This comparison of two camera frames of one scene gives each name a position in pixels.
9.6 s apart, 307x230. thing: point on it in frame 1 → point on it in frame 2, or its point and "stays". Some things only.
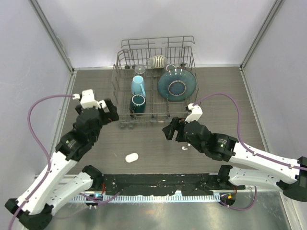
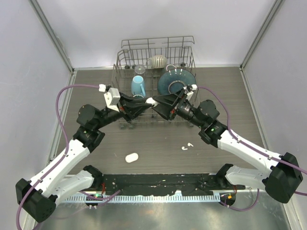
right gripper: x=178 y=123 → x=168 y=101
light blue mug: x=138 y=86 stays
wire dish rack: x=154 y=79 stays
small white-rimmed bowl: x=171 y=67 stays
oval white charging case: x=131 y=157 stays
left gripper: x=112 y=114 → x=131 y=108
